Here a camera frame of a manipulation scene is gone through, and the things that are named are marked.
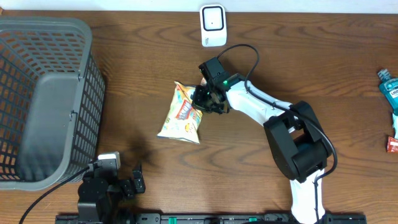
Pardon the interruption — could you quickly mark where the yellow snack bag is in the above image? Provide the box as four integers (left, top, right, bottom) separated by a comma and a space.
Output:
157, 81, 203, 144

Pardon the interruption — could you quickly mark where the teal mouthwash bottle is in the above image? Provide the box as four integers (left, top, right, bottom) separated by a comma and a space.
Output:
377, 68, 398, 115

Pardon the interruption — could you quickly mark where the light blue wipes pack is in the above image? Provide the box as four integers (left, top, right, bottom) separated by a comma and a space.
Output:
392, 113, 398, 139

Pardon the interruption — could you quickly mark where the red chocolate bar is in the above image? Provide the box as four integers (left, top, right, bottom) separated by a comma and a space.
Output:
386, 136, 398, 153

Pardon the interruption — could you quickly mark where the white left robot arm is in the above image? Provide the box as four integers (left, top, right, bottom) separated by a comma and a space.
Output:
77, 159, 146, 224

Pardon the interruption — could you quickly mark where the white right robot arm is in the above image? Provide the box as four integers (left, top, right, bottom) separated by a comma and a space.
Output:
192, 74, 338, 223

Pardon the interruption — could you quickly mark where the white barcode scanner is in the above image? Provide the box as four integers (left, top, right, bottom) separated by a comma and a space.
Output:
200, 4, 228, 47

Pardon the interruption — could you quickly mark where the grey plastic shopping basket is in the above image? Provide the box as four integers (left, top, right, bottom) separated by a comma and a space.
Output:
1, 16, 105, 191

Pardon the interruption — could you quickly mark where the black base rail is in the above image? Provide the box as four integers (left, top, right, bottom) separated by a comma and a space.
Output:
55, 212, 368, 224

